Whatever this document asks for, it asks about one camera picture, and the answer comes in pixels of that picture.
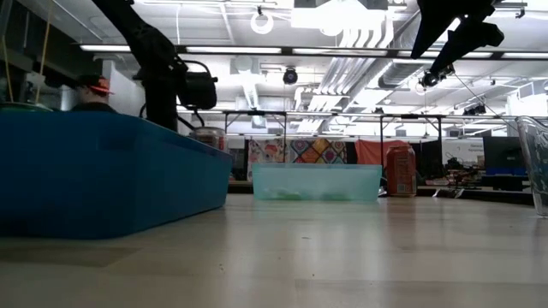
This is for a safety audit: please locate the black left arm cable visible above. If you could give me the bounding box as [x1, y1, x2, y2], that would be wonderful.
[137, 59, 219, 129]

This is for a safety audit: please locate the person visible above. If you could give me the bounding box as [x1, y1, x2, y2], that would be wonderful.
[70, 73, 117, 115]

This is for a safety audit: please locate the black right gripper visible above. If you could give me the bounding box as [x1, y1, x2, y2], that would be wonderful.
[409, 0, 505, 77]

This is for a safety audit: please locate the brown wrapped chocolate bar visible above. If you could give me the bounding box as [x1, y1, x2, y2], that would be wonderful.
[432, 187, 466, 200]

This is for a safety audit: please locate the black round spotlight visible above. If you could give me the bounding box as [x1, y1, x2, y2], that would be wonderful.
[282, 67, 300, 86]

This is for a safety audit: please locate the clear plastic basket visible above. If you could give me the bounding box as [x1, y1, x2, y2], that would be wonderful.
[515, 115, 548, 217]

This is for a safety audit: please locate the light green translucent basket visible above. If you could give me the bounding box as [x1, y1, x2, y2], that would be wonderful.
[251, 162, 384, 202]

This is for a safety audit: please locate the teal blue plastic basket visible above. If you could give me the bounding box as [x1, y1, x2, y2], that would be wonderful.
[0, 110, 235, 240]

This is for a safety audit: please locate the black monitor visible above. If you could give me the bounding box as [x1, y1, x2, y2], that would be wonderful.
[482, 135, 521, 169]

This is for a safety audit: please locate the white hanging ring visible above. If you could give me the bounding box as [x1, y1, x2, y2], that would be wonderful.
[250, 11, 275, 36]

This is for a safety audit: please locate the colourful patterned quilt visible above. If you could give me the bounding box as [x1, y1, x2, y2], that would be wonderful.
[247, 137, 348, 181]

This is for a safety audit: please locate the orange cloth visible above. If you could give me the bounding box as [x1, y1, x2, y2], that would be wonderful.
[354, 139, 413, 166]

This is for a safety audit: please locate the black ceiling camera cluster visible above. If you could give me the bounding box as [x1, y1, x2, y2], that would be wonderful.
[418, 63, 456, 90]

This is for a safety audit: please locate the silver ventilation duct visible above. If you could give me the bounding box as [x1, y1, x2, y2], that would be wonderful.
[378, 16, 468, 90]

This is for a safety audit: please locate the black beam with light strips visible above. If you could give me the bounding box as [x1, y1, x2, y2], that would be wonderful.
[79, 44, 548, 61]

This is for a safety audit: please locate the yellow hanging cord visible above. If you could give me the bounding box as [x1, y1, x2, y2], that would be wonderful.
[34, 0, 55, 104]
[0, 33, 14, 104]

